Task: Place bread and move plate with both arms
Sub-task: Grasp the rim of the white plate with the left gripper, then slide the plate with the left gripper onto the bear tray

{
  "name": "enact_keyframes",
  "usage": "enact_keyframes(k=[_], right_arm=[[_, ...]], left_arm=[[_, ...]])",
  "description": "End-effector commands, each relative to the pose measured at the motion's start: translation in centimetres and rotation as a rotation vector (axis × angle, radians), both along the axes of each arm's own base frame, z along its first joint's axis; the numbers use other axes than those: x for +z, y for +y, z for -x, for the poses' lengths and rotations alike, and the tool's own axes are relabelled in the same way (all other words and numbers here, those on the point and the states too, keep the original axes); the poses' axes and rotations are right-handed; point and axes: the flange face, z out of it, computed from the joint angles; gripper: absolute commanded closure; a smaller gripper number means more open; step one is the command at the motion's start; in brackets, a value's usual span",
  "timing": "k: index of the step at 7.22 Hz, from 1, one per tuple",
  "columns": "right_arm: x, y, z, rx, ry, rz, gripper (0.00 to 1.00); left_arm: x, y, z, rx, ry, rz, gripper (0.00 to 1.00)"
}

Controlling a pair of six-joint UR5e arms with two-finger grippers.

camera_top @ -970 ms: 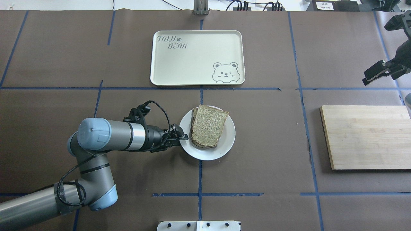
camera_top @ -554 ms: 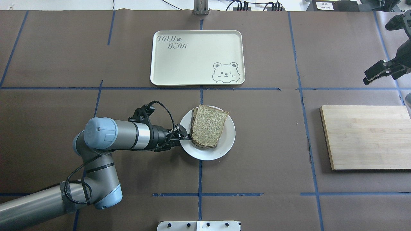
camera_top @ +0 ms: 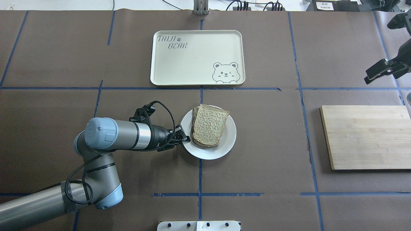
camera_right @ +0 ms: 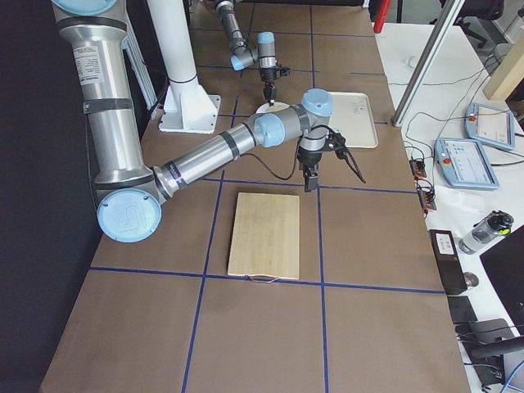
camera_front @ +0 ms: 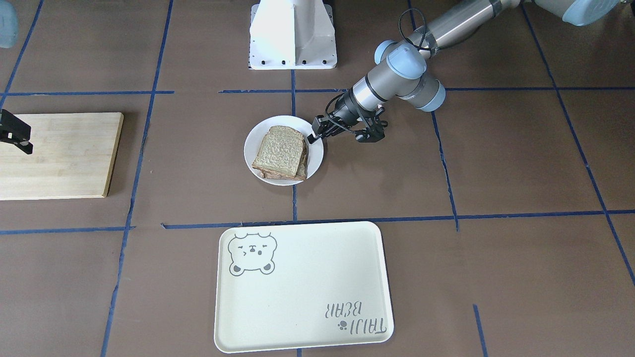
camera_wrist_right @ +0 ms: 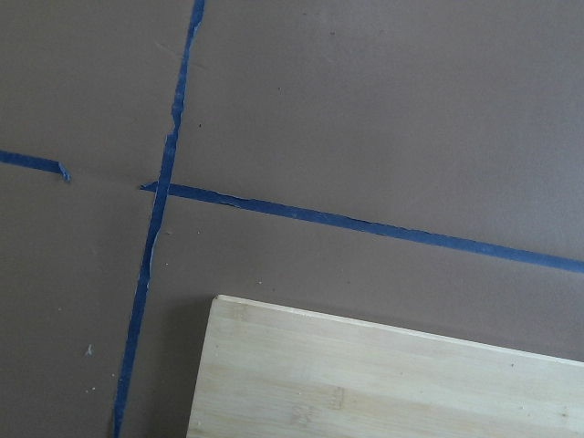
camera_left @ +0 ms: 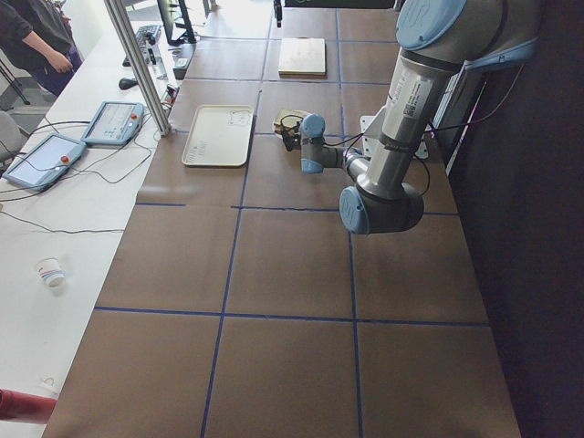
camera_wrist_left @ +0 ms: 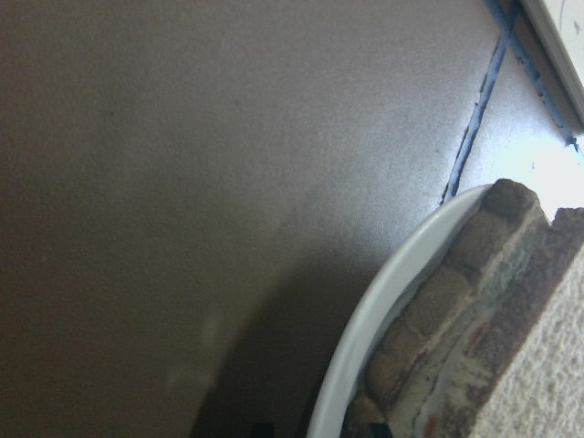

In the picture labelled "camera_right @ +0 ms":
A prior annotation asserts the black monitor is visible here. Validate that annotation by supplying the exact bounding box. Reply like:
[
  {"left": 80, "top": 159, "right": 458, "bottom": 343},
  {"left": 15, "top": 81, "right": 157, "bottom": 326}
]
[{"left": 480, "top": 228, "right": 523, "bottom": 332}]

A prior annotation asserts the orange circuit board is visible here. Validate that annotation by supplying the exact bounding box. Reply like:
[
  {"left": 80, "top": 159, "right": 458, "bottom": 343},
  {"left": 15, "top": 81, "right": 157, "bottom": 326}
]
[
  {"left": 409, "top": 159, "right": 427, "bottom": 180},
  {"left": 417, "top": 187, "right": 436, "bottom": 213}
]

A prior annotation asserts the white round plate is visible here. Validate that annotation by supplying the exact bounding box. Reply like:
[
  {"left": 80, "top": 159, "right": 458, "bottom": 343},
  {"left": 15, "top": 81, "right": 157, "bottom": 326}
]
[{"left": 255, "top": 102, "right": 289, "bottom": 115}]

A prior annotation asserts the teach pendant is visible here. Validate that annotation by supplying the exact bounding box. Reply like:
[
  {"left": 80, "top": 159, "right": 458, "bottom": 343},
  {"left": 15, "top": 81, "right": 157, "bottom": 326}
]
[
  {"left": 434, "top": 138, "right": 499, "bottom": 191},
  {"left": 464, "top": 102, "right": 516, "bottom": 151}
]

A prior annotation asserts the wooden cutting board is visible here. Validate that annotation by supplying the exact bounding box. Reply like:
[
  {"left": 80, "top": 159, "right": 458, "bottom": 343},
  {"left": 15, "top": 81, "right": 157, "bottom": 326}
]
[{"left": 228, "top": 192, "right": 300, "bottom": 280}]

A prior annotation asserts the orange circuit board lower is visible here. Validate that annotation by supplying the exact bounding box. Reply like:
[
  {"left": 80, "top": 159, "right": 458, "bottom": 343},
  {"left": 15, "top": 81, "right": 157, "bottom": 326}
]
[{"left": 417, "top": 187, "right": 436, "bottom": 213}]

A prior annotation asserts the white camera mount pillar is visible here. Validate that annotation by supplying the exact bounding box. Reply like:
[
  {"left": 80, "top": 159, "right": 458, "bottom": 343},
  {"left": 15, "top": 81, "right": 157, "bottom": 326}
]
[{"left": 147, "top": 0, "right": 220, "bottom": 134}]

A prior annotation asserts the aluminium frame post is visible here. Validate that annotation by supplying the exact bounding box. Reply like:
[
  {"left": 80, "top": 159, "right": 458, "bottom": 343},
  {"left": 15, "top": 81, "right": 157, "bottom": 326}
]
[{"left": 391, "top": 0, "right": 465, "bottom": 127}]

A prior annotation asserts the teach pendant near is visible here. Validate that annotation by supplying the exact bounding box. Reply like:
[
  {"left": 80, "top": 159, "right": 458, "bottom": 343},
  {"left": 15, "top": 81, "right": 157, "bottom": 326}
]
[{"left": 434, "top": 138, "right": 499, "bottom": 191}]

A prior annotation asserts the black power box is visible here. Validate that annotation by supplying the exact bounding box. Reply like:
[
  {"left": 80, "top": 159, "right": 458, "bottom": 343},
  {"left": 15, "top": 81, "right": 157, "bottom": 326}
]
[{"left": 428, "top": 229, "right": 468, "bottom": 296}]

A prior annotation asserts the teach pendant far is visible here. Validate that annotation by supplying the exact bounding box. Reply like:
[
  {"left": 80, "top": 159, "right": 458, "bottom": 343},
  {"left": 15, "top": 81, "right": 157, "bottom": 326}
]
[{"left": 464, "top": 102, "right": 516, "bottom": 151}]

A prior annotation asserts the clear water bottle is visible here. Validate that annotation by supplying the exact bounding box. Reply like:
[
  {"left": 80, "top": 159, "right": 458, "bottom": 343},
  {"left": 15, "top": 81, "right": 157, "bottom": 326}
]
[{"left": 458, "top": 210, "right": 514, "bottom": 255}]

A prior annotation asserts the orange circuit board upper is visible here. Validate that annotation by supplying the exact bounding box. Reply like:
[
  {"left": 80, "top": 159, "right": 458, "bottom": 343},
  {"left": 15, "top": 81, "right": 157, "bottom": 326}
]
[{"left": 409, "top": 159, "right": 427, "bottom": 180}]

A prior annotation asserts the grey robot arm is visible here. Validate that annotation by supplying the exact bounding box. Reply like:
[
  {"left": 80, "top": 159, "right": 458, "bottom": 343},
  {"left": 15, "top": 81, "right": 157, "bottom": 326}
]
[
  {"left": 214, "top": 0, "right": 288, "bottom": 106},
  {"left": 52, "top": 1, "right": 333, "bottom": 242}
]

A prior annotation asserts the cream bear tray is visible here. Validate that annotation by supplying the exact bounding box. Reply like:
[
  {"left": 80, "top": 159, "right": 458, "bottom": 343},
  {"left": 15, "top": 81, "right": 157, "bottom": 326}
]
[{"left": 328, "top": 92, "right": 378, "bottom": 149}]

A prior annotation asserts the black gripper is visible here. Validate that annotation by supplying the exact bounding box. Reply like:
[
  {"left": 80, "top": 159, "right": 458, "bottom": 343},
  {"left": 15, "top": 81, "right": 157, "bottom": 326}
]
[
  {"left": 296, "top": 147, "right": 323, "bottom": 192},
  {"left": 259, "top": 66, "right": 279, "bottom": 102}
]

